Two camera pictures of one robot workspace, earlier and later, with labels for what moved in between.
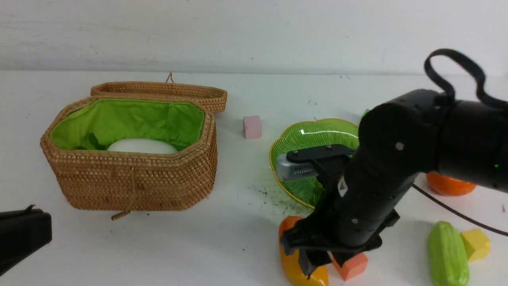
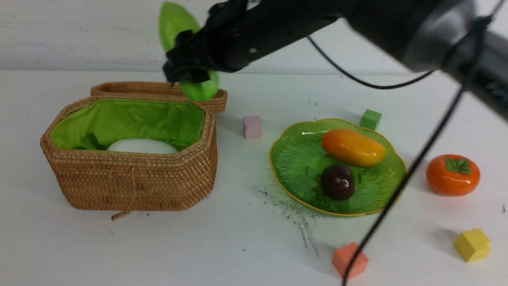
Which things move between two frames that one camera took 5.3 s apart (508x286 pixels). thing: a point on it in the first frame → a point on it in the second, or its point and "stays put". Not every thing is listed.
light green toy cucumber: [448, 258] → [174, 19]
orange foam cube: [353, 267] stays put
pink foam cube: [252, 126] stays put
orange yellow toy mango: [292, 272] → [354, 147]
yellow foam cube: [476, 245] stays put
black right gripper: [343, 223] → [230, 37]
